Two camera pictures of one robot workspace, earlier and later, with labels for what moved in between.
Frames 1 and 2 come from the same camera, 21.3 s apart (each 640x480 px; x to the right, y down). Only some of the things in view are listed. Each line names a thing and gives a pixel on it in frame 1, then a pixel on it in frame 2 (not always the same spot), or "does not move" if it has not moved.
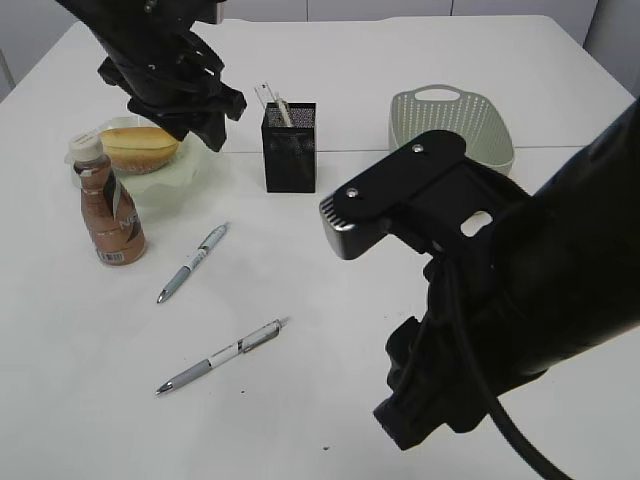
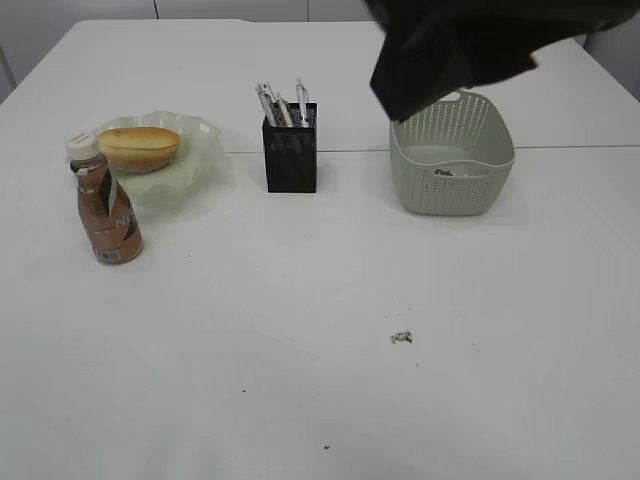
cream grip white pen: x=284 y=110 does not move
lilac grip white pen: x=245 y=345 → x=268 y=102
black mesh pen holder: x=289 y=151 does not move
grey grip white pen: x=204 y=248 → x=302 y=102
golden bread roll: x=138 y=148 does not move
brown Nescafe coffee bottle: x=114 y=228 does not move
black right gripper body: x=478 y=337 → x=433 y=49
